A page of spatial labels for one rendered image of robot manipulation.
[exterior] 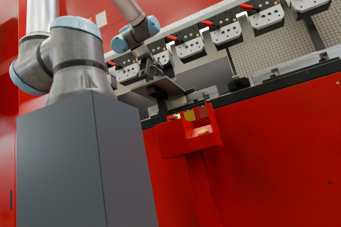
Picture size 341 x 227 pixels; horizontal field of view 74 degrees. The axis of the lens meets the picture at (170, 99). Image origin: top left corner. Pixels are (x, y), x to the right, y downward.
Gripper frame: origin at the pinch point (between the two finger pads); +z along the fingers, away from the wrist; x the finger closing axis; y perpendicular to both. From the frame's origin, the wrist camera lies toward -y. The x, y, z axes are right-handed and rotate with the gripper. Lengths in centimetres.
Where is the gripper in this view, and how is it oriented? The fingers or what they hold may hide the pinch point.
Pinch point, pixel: (162, 89)
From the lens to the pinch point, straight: 115.8
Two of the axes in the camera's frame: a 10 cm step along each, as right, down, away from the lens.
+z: 5.1, 8.1, 3.0
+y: 2.9, -4.9, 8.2
